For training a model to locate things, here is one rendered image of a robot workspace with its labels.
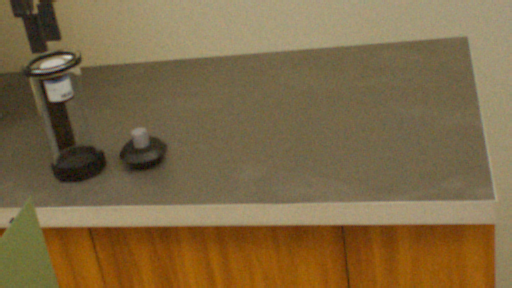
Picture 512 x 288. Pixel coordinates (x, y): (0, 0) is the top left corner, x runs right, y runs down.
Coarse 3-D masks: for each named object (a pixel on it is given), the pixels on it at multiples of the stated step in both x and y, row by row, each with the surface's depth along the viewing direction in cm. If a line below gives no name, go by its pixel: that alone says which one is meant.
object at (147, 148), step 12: (132, 132) 142; (144, 132) 141; (132, 144) 144; (144, 144) 142; (156, 144) 142; (120, 156) 143; (132, 156) 141; (144, 156) 140; (156, 156) 140; (144, 168) 142
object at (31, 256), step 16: (32, 208) 88; (16, 224) 84; (32, 224) 87; (0, 240) 80; (16, 240) 83; (32, 240) 87; (0, 256) 80; (16, 256) 83; (32, 256) 87; (48, 256) 91; (0, 272) 80; (16, 272) 83; (32, 272) 87; (48, 272) 91
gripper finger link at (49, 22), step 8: (40, 8) 136; (48, 8) 136; (40, 16) 137; (48, 16) 136; (48, 24) 137; (56, 24) 137; (48, 32) 138; (56, 32) 137; (48, 40) 139; (56, 40) 138
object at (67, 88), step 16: (32, 64) 139; (64, 64) 133; (32, 80) 136; (48, 80) 134; (64, 80) 135; (80, 80) 138; (48, 96) 135; (64, 96) 136; (80, 96) 138; (48, 112) 137; (64, 112) 137; (80, 112) 138; (48, 128) 139; (64, 128) 138; (80, 128) 139; (48, 144) 142; (64, 144) 139; (80, 144) 140; (96, 144) 143; (64, 160) 141; (80, 160) 141
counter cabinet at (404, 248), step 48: (48, 240) 143; (96, 240) 140; (144, 240) 137; (192, 240) 134; (240, 240) 132; (288, 240) 129; (336, 240) 127; (384, 240) 124; (432, 240) 122; (480, 240) 120
